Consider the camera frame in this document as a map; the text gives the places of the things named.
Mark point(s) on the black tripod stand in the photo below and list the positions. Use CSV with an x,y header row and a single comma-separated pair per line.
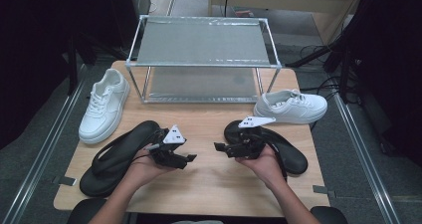
x,y
343,71

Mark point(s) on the white sneaker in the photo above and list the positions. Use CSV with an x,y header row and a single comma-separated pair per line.
x,y
103,111
298,108

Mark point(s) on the metal shoe rack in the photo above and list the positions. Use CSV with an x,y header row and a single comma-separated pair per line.
x,y
202,41

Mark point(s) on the grey tape piece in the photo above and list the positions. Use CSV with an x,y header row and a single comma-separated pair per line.
x,y
64,180
323,190

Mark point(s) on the person's right hand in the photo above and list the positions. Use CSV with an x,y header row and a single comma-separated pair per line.
x,y
265,166

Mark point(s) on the small red object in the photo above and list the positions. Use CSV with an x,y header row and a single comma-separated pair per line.
x,y
245,13

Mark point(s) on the black slipper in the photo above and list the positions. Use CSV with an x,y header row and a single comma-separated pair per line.
x,y
295,157
99,180

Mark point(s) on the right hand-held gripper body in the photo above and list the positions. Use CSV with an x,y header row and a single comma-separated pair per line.
x,y
250,144

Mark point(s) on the dark curtain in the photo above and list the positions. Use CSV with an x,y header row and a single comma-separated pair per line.
x,y
391,51
33,51

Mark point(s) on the person's left hand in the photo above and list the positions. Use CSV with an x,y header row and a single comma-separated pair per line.
x,y
142,171

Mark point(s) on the metal floor rail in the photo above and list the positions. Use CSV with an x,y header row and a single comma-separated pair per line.
x,y
368,164
40,157

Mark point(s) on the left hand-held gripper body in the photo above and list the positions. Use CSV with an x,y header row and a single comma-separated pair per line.
x,y
166,151

